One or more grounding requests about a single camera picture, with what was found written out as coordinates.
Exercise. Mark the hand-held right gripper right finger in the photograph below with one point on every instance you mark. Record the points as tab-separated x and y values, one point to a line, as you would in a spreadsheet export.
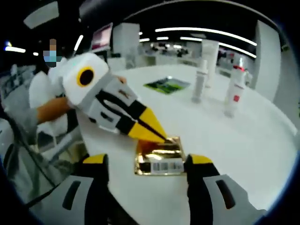
199	187

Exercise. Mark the person's left hand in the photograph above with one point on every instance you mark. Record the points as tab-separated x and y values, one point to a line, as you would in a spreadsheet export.
122	80

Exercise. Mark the white skincare bottle clear cap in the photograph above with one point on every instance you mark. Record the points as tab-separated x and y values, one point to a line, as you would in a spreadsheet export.
234	93

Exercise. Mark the ceiling air conditioner unit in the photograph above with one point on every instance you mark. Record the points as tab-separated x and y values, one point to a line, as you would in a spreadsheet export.
41	14

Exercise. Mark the green skincare sachet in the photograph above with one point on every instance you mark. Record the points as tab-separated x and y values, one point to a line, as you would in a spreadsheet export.
167	84

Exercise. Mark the straight ceiling light strip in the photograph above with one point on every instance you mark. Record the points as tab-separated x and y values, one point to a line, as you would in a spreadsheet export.
206	32

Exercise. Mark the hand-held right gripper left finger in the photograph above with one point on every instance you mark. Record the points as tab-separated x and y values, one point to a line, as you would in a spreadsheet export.
96	187

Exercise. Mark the computer monitor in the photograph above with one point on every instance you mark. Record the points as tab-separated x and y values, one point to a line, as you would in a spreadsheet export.
102	36

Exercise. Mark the gold skincare sachet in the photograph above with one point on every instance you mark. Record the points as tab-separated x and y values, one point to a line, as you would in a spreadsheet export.
159	152

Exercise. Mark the white skincare tube red band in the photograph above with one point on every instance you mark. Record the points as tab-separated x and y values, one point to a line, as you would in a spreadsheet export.
211	58

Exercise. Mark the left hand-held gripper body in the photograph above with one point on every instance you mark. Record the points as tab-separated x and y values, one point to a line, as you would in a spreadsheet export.
75	86

